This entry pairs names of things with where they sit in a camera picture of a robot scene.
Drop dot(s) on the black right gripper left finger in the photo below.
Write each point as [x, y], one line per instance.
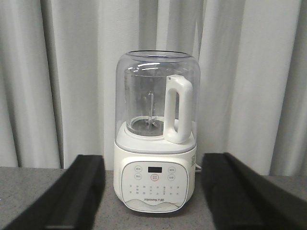
[71, 202]

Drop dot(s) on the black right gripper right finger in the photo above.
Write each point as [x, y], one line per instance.
[241, 199]

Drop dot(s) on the white blender with clear jar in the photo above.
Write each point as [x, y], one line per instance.
[157, 94]

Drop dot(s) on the grey pleated curtain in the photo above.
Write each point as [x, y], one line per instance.
[57, 76]

